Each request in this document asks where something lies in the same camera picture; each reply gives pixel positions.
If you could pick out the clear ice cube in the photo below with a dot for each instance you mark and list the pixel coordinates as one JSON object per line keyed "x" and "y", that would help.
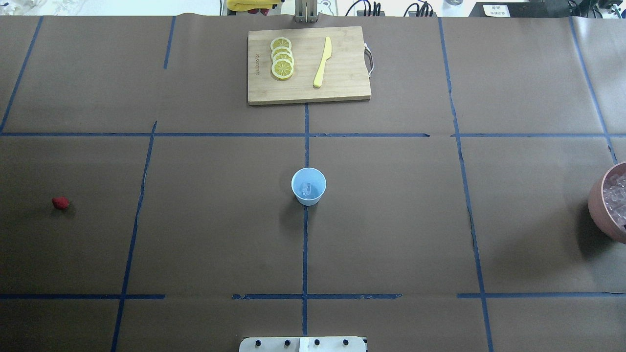
{"x": 306, "y": 190}

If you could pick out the aluminium frame post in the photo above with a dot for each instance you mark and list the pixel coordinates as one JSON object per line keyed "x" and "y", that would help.
{"x": 306, "y": 11}

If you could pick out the pink bowl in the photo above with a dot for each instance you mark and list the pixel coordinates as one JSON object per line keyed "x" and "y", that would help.
{"x": 598, "y": 210}

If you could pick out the lemon slice farthest from logo end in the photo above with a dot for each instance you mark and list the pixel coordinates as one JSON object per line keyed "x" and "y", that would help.
{"x": 280, "y": 42}

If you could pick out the front lemon slice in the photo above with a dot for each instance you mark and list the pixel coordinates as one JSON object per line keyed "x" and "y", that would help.
{"x": 282, "y": 70}

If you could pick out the yellow plastic knife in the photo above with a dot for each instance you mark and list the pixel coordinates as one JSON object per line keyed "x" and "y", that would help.
{"x": 326, "y": 55}

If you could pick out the light blue plastic cup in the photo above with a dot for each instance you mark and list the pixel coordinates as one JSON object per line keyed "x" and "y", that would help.
{"x": 313, "y": 176}

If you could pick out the red strawberry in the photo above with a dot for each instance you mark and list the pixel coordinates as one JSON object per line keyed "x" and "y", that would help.
{"x": 61, "y": 203}

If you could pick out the white camera post base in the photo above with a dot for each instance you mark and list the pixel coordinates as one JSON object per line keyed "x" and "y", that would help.
{"x": 304, "y": 344}

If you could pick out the clear ice cubes pile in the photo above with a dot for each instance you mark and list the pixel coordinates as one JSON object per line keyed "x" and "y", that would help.
{"x": 614, "y": 195}

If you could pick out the bamboo cutting board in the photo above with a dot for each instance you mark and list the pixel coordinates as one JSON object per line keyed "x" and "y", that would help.
{"x": 346, "y": 77}

